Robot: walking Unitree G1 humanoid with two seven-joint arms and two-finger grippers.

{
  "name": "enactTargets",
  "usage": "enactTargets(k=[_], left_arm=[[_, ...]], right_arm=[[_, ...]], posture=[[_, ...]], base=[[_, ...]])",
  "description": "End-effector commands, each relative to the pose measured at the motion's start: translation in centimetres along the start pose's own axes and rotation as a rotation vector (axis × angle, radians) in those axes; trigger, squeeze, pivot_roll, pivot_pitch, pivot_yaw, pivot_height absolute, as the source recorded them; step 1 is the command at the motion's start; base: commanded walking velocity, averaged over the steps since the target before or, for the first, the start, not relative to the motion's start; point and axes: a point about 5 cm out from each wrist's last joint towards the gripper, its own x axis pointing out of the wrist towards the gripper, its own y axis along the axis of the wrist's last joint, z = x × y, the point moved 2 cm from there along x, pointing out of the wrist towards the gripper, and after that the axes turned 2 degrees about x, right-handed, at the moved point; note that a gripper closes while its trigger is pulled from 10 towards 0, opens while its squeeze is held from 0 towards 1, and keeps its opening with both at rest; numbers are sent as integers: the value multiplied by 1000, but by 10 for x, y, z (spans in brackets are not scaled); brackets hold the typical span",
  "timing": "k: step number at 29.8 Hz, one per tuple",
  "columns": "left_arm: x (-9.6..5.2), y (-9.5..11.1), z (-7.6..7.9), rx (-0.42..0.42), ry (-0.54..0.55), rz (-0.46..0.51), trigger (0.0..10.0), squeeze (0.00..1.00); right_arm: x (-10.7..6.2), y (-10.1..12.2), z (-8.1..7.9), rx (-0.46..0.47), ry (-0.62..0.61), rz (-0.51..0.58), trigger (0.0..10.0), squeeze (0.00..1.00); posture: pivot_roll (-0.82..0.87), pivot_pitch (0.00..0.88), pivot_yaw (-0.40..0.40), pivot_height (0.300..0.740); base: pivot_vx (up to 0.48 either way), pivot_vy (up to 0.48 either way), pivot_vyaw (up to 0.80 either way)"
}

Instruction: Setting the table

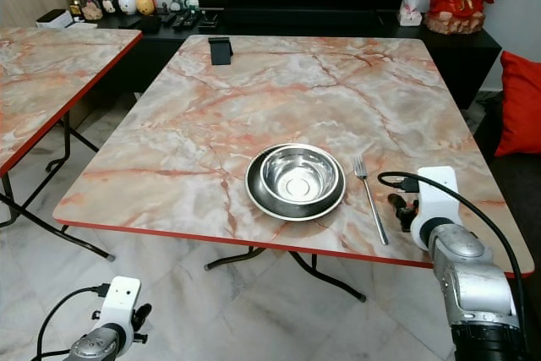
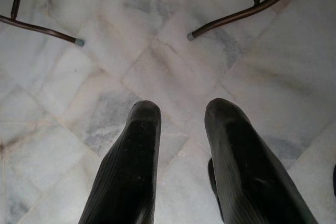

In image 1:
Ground silver metal fork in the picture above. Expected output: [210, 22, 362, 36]
[353, 156, 390, 247]

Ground black metal table legs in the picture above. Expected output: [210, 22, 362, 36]
[205, 245, 369, 304]
[0, 116, 116, 261]

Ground stainless steel bowl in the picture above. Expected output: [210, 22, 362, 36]
[260, 145, 340, 204]

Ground stainless steel plate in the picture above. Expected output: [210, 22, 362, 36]
[244, 142, 348, 222]

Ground red cushion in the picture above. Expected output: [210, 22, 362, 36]
[494, 50, 541, 158]

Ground small white ornament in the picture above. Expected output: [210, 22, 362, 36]
[396, 0, 424, 27]

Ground small black stand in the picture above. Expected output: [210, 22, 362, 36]
[208, 36, 234, 67]

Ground red lidded glass jar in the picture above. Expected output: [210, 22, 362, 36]
[74, 0, 103, 23]

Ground yellow round figurine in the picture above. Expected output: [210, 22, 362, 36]
[135, 0, 159, 17]

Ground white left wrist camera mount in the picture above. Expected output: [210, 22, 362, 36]
[101, 276, 143, 334]

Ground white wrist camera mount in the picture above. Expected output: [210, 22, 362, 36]
[101, 276, 143, 334]
[409, 166, 462, 251]

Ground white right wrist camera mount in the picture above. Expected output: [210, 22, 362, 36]
[409, 166, 462, 251]

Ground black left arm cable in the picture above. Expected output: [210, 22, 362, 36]
[36, 282, 112, 361]

